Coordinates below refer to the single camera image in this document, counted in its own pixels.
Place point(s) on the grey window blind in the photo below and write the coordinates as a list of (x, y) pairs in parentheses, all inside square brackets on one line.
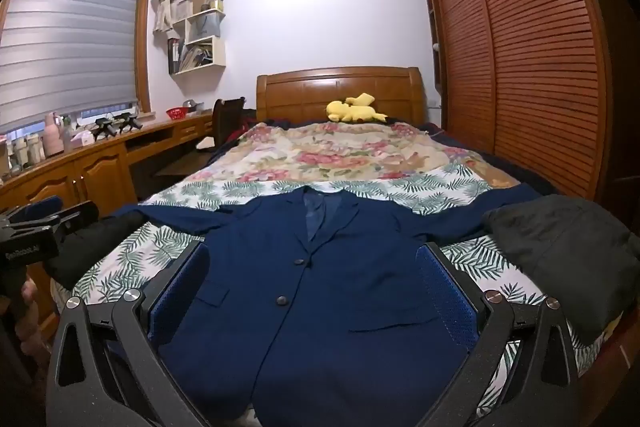
[(65, 37)]

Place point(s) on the dark blue bed cover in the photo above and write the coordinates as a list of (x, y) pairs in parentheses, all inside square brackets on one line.
[(465, 147)]

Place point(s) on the red basket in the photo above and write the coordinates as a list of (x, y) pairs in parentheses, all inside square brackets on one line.
[(177, 113)]

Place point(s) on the wooden window frame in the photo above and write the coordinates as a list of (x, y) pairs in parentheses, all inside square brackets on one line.
[(144, 42)]

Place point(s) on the wooden louvered wardrobe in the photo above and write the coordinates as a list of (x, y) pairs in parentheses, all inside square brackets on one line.
[(525, 57)]

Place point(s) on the pull-out desk board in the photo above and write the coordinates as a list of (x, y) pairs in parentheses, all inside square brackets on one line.
[(182, 164)]

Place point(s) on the clear bottle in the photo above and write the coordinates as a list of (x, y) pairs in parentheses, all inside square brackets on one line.
[(67, 134)]

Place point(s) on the pink tissue box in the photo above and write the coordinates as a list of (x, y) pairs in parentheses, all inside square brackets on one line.
[(83, 140)]

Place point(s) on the person's left hand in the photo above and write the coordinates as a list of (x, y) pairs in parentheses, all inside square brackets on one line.
[(28, 293)]

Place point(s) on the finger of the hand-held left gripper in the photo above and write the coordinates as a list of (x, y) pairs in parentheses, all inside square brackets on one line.
[(45, 208), (75, 217)]

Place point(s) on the navy blue suit jacket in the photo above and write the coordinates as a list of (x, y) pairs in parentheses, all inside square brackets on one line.
[(325, 332)]

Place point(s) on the red clothing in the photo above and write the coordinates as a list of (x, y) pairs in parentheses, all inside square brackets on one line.
[(245, 124)]

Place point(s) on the leaf-print bedsheet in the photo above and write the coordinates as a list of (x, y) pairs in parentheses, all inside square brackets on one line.
[(450, 192)]

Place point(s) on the black folded clothes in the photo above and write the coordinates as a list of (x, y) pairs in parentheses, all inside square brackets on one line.
[(95, 247)]

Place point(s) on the white wall shelf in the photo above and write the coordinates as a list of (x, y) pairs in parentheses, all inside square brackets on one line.
[(200, 42)]

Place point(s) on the pink bottle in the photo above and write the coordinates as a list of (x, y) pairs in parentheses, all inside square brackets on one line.
[(52, 137)]

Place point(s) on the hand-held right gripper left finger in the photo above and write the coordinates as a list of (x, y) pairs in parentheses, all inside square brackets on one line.
[(180, 289)]

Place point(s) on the wooden bed headboard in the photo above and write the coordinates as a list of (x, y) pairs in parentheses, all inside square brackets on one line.
[(300, 97)]

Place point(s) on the yellow plush toy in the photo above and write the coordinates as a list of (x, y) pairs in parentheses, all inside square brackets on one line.
[(352, 109)]

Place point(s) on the dark wooden chair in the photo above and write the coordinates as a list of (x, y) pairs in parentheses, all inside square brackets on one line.
[(226, 117)]

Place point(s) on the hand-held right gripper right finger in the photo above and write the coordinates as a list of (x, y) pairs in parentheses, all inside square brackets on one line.
[(447, 292)]

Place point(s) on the floral blanket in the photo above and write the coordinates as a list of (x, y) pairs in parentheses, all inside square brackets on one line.
[(350, 152)]

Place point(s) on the wooden desk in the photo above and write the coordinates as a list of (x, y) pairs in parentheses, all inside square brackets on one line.
[(75, 172)]

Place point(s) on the black tripod device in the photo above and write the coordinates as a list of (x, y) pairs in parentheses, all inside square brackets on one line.
[(105, 128), (130, 121)]

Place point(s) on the black padded garment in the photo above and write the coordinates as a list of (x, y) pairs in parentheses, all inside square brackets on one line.
[(565, 252)]

